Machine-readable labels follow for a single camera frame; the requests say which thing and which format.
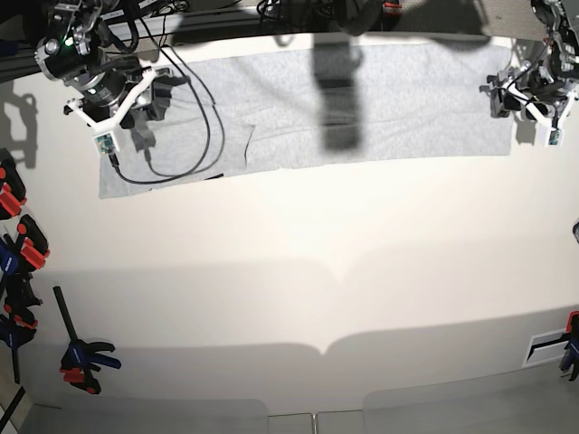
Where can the aluminium frame rail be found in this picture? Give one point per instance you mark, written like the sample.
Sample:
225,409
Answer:
174,29

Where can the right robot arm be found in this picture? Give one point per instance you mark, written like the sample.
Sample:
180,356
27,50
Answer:
91,46

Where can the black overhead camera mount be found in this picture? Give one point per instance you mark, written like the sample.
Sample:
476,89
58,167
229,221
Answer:
363,20

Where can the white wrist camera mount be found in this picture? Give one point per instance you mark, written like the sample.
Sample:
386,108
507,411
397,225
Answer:
106,100
549,118

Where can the orange black clamp upper left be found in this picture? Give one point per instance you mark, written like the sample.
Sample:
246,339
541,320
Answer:
13,191

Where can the orange black clamp lower left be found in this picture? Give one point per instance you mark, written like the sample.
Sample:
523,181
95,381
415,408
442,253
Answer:
31,244

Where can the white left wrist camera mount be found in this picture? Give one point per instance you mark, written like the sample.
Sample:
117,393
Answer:
549,118

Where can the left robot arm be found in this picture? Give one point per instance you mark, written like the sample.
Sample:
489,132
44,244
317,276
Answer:
543,87

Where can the blue clamp right edge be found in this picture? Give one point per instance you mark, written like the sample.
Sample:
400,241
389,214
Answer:
569,363

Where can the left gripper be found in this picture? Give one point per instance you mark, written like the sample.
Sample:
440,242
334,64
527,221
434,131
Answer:
505,98

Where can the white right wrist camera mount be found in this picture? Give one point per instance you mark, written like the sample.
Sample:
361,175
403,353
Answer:
106,100

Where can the white label plate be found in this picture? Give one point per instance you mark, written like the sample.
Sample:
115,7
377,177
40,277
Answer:
545,348

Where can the blue bar clamp on table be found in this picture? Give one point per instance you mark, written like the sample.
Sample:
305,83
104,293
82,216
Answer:
81,359

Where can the orange black clamp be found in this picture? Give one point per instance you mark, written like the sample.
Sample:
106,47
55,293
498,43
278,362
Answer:
13,191
31,244

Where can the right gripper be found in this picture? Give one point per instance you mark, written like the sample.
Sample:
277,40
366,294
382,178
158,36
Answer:
158,99

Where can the grey T-shirt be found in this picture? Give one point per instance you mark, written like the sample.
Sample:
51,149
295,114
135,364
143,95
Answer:
332,104

